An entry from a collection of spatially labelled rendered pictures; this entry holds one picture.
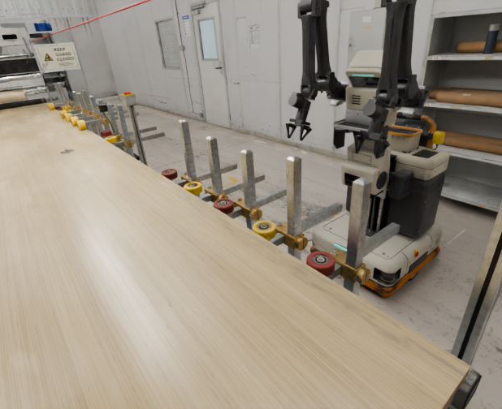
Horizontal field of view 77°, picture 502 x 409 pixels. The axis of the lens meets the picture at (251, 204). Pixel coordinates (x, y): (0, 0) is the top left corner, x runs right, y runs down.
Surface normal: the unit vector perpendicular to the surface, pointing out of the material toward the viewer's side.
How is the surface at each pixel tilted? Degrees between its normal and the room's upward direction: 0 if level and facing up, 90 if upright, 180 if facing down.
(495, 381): 0
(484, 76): 90
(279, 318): 0
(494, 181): 90
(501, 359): 0
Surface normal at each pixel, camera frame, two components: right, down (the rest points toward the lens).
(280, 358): -0.07, -0.89
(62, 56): 0.62, 0.33
